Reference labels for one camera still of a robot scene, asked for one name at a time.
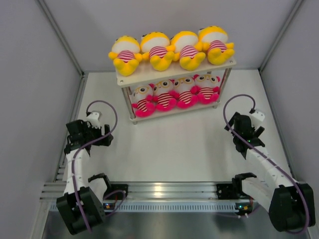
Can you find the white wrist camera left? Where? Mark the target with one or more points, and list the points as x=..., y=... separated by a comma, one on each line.
x=94, y=118

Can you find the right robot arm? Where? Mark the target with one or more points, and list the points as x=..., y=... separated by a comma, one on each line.
x=289, y=203

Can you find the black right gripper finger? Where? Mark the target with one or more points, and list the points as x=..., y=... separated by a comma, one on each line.
x=259, y=131
x=234, y=122

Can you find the perforated cable duct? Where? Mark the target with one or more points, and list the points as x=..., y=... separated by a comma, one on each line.
x=216, y=207

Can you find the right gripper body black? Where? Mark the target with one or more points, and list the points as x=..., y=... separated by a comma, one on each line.
x=253, y=128

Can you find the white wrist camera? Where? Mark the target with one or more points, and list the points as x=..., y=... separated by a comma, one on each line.
x=256, y=117
x=94, y=118

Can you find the pink plush with glasses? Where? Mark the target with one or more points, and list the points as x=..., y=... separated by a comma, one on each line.
x=142, y=101

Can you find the yellow frog plush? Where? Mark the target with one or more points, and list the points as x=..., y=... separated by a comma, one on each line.
x=188, y=50
x=215, y=44
x=125, y=54
x=157, y=49

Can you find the aluminium rail frame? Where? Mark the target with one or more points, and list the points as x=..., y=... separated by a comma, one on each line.
x=163, y=191

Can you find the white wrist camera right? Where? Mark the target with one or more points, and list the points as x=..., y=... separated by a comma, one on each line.
x=256, y=117

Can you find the pink plush face down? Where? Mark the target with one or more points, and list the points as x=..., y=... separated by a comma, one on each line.
x=207, y=88

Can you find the white two-tier shelf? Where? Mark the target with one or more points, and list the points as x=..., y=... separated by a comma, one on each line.
x=146, y=74

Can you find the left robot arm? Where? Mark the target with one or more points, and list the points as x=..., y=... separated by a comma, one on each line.
x=81, y=205

